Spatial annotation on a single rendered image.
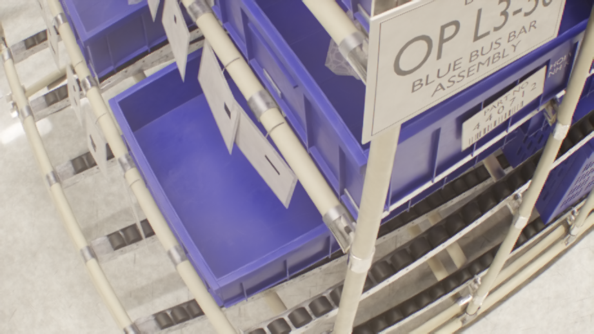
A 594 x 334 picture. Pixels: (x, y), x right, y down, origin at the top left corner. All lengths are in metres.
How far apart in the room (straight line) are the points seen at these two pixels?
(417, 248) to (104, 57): 0.64
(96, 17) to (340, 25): 0.98
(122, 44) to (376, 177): 0.80
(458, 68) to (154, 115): 0.88
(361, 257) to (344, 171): 0.12
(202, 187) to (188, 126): 0.11
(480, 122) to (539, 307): 1.27
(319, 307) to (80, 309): 0.94
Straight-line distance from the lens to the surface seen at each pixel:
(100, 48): 1.82
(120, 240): 2.03
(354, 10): 1.03
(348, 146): 1.20
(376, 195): 1.18
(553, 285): 2.56
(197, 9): 1.54
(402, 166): 1.29
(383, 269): 1.70
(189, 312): 2.01
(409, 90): 0.99
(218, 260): 1.70
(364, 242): 1.30
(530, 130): 1.82
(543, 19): 1.08
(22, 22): 2.96
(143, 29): 1.84
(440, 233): 1.72
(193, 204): 1.74
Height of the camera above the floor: 2.31
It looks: 63 degrees down
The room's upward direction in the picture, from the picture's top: 1 degrees clockwise
